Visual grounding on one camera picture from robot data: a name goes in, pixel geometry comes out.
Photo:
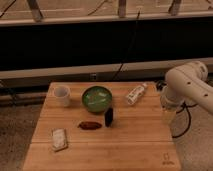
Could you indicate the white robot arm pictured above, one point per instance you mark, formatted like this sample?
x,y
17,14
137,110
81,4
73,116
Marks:
x,y
183,82

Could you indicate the white plastic bottle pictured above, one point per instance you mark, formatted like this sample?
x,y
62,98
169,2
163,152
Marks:
x,y
133,96

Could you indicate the white plastic cup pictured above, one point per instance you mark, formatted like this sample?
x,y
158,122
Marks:
x,y
62,95

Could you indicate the black eraser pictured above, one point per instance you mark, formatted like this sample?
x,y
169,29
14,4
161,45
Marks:
x,y
108,117

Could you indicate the green bowl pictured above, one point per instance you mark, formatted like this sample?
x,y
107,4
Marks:
x,y
96,99

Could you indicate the brown oval object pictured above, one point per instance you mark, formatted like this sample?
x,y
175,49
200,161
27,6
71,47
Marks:
x,y
89,125

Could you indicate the translucent white gripper tip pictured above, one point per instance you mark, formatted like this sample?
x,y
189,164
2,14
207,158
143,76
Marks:
x,y
168,115

